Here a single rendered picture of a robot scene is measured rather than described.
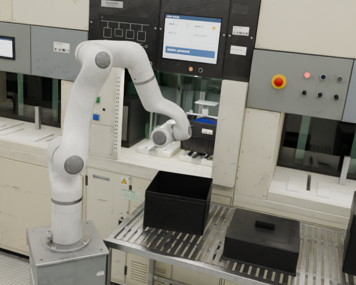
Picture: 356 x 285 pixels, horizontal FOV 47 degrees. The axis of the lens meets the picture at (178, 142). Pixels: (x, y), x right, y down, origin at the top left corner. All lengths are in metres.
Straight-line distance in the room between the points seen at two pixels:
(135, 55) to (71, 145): 0.41
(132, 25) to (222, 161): 0.83
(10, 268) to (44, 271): 1.35
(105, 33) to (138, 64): 0.69
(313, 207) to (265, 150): 0.37
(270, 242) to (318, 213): 0.53
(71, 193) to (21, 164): 1.13
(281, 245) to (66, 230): 0.84
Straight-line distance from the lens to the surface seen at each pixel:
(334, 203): 2.14
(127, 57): 1.56
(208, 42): 2.03
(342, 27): 1.98
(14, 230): 2.95
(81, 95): 1.52
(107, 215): 2.49
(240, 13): 2.00
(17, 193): 2.81
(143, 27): 2.14
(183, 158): 2.38
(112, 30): 2.22
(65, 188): 1.62
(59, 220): 1.67
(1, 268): 3.03
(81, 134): 1.53
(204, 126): 2.30
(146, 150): 2.46
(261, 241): 1.67
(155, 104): 1.63
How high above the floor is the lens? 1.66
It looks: 17 degrees down
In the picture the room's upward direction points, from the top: 5 degrees clockwise
